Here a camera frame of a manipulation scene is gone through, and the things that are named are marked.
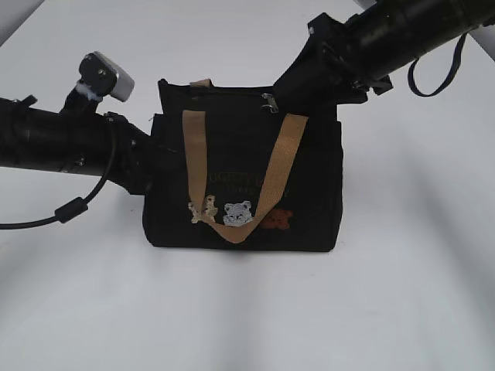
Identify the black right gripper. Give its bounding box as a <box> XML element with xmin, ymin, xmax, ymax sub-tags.
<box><xmin>273</xmin><ymin>12</ymin><xmax>391</xmax><ymax>107</ymax></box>

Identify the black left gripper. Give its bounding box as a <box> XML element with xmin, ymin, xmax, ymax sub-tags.
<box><xmin>105</xmin><ymin>112</ymin><xmax>182</xmax><ymax>196</ymax></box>

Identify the silver zipper pull key ring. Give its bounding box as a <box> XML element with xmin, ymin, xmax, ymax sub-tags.
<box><xmin>261</xmin><ymin>92</ymin><xmax>280</xmax><ymax>114</ymax></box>

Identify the black canvas tote bag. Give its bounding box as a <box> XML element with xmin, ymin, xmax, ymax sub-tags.
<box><xmin>142</xmin><ymin>80</ymin><xmax>343</xmax><ymax>253</ymax></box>

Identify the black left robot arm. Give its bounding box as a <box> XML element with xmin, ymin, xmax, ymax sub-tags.
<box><xmin>1</xmin><ymin>99</ymin><xmax>184</xmax><ymax>195</ymax></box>

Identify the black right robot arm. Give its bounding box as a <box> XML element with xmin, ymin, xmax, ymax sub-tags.
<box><xmin>273</xmin><ymin>1</ymin><xmax>494</xmax><ymax>112</ymax></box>

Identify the black cable with ferrite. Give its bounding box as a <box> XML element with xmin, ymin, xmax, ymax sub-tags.
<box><xmin>0</xmin><ymin>122</ymin><xmax>117</xmax><ymax>230</ymax></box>

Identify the dark blue cable loop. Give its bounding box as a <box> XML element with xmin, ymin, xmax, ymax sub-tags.
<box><xmin>408</xmin><ymin>33</ymin><xmax>467</xmax><ymax>97</ymax></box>

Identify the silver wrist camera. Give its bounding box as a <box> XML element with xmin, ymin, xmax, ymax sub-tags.
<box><xmin>60</xmin><ymin>51</ymin><xmax>135</xmax><ymax>114</ymax></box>

